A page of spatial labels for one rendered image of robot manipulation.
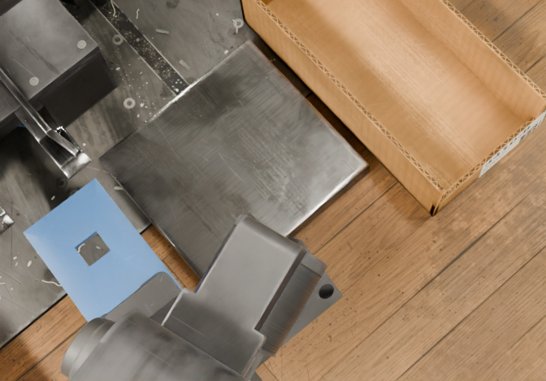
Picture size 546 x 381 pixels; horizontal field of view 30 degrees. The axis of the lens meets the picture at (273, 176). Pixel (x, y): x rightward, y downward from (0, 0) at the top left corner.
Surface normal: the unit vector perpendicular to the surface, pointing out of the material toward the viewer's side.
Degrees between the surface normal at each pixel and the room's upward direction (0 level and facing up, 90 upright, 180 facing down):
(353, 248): 0
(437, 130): 0
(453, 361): 0
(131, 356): 18
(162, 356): 30
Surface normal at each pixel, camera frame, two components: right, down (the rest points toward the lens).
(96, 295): -0.13, -0.39
